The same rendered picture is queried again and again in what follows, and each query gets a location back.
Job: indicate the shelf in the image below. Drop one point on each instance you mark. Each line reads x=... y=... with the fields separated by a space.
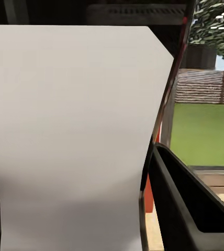
x=198 y=57

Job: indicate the fixed window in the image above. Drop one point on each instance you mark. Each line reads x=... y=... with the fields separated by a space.
x=193 y=122

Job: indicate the bottle of coffee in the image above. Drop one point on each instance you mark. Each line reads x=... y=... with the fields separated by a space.
x=84 y=86

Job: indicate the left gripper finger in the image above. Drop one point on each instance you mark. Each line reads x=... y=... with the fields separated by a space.
x=190 y=214

